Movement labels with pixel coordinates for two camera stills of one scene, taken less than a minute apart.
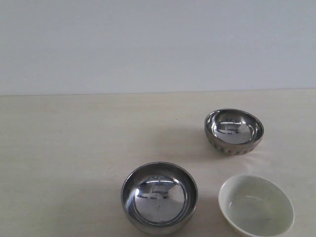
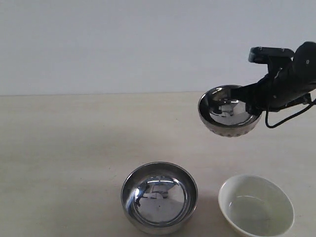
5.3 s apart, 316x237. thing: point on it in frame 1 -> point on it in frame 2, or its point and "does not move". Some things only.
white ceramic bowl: [254, 206] does not move
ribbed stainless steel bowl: [232, 132] -> [225, 116]
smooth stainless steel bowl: [159, 198] does not move
